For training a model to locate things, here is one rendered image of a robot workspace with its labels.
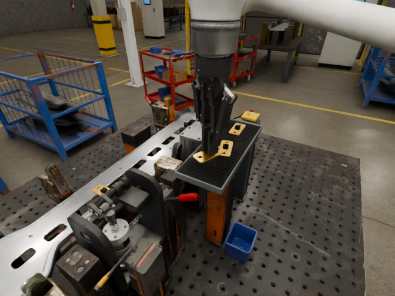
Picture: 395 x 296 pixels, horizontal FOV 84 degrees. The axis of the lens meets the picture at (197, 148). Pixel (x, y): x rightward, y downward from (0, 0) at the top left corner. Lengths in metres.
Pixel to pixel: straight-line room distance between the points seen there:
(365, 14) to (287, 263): 0.82
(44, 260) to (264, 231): 0.80
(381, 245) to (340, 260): 1.20
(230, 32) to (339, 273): 0.93
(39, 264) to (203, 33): 0.66
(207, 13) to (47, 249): 0.68
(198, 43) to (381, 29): 0.32
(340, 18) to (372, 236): 1.95
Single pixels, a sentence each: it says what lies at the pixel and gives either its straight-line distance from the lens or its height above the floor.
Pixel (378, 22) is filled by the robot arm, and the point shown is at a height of 1.51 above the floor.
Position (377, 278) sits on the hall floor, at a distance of 2.08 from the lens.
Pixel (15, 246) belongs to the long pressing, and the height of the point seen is 1.00.
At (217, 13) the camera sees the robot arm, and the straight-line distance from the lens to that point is 0.42.
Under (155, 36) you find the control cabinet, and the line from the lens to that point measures 11.18.
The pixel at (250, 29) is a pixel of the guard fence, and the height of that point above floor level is 0.71.
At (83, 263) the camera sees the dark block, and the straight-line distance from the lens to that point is 0.53.
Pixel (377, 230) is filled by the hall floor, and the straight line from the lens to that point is 2.38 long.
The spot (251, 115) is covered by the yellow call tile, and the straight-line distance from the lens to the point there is 0.91.
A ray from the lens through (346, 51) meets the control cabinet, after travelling 7.04.
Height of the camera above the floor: 1.55
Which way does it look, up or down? 34 degrees down
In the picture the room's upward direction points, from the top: straight up
